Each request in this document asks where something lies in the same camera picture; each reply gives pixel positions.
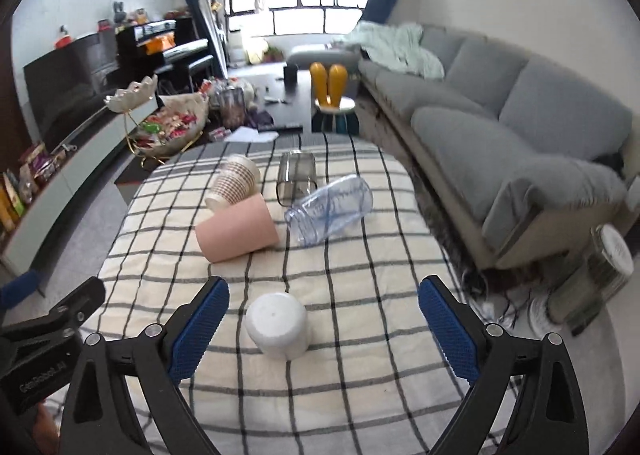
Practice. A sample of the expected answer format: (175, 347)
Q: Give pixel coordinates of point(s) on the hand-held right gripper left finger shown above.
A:
(200, 330)

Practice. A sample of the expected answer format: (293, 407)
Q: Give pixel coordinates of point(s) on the yellow rabbit-ear stool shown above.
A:
(336, 80)

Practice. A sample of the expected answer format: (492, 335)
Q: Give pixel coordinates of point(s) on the light green blanket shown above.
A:
(400, 47)

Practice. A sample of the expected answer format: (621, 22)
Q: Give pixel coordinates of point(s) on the black television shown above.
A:
(65, 80)

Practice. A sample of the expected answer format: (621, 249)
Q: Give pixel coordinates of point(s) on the clear plastic jar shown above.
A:
(232, 107)

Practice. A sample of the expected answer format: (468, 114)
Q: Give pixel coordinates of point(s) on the white paper sheet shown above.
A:
(252, 134)

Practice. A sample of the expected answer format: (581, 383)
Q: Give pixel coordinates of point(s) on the grey sofa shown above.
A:
(500, 90)

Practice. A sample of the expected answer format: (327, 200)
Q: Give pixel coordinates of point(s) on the clear plastic bottle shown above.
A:
(330, 212)

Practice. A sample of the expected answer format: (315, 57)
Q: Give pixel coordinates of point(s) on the black piano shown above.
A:
(150, 37)

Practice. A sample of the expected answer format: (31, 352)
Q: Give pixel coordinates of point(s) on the clear grey cup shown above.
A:
(297, 175)

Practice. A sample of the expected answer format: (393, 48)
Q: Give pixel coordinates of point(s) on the grey ottoman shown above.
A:
(320, 55)

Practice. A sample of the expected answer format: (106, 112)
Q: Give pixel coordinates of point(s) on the black coffee table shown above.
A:
(287, 102)

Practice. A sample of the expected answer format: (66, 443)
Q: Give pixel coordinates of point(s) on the black mug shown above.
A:
(290, 73)

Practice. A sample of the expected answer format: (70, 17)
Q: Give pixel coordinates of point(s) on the brown checked paper cup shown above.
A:
(232, 182)

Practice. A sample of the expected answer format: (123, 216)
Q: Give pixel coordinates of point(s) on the row of snack packets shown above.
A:
(27, 175)

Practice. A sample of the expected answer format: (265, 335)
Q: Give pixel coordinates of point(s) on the window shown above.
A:
(300, 10)

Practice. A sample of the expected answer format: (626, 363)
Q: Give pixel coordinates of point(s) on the checked white tablecloth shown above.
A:
(360, 280)

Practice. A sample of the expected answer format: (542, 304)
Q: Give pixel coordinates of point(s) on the snack-filled shell bowl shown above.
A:
(172, 127)

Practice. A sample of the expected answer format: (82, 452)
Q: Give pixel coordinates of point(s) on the white shell bowl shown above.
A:
(127, 97)

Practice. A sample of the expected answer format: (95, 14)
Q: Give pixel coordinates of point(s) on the white cup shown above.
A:
(276, 325)

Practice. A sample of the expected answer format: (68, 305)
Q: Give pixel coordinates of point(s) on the black piano bench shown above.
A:
(200, 66)

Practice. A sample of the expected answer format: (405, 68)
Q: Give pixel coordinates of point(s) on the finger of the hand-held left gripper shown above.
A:
(20, 287)
(82, 297)

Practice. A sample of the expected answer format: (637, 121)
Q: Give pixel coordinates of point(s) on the pink cup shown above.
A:
(235, 231)

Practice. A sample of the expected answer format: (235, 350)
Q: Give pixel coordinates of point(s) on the person's left hand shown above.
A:
(46, 427)

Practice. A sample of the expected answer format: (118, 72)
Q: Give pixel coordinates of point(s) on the white floor heater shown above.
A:
(605, 265)

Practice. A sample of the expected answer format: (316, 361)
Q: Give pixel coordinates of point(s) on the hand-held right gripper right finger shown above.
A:
(450, 330)

